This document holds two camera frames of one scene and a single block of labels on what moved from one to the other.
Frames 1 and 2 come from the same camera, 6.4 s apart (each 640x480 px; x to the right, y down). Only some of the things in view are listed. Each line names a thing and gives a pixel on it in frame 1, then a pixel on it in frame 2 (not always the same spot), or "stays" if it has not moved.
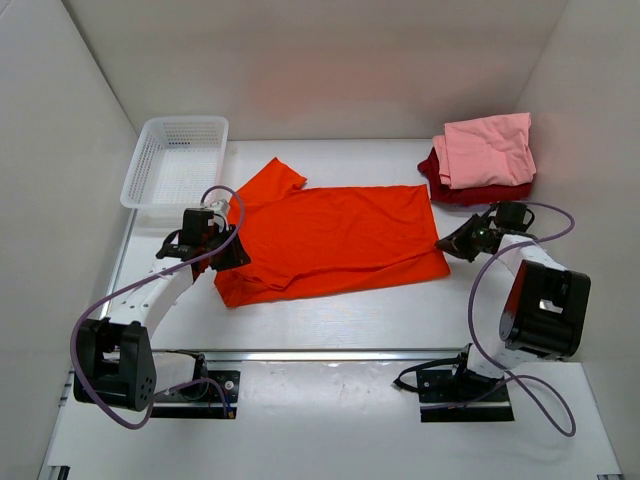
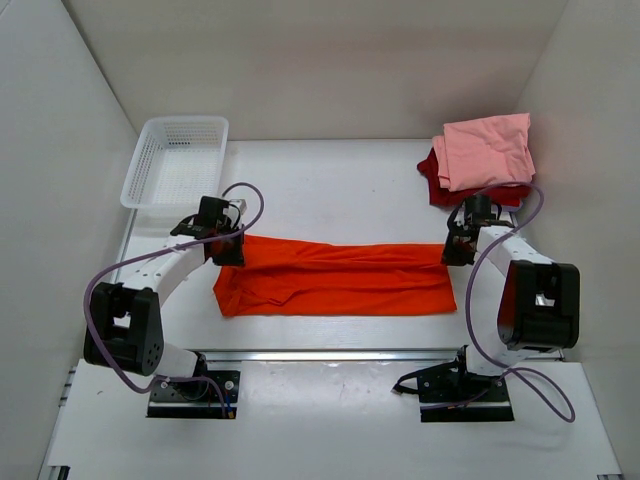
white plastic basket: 177,159 stays
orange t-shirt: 306,239 to 295,276
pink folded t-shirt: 486,152 stays
